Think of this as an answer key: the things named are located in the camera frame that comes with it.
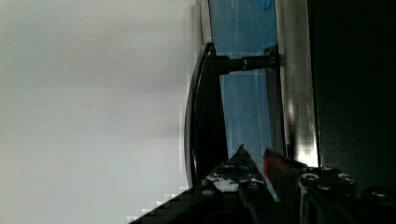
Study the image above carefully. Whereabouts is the black silver toaster oven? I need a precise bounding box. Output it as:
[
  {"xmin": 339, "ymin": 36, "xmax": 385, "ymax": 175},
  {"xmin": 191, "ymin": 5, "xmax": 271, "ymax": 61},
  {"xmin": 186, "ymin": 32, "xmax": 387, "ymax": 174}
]
[{"xmin": 184, "ymin": 0, "xmax": 395, "ymax": 200}]

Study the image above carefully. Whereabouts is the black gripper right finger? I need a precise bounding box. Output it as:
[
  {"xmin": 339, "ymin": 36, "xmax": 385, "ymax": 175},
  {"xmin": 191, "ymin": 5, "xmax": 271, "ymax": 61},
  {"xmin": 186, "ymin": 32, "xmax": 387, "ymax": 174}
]
[{"xmin": 263, "ymin": 148, "xmax": 307, "ymax": 200}]

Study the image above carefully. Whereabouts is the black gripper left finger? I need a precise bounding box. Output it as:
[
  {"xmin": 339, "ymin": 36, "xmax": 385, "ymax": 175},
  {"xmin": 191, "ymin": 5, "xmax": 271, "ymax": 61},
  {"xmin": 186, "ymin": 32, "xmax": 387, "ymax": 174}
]
[{"xmin": 203, "ymin": 144, "xmax": 265, "ymax": 191}]

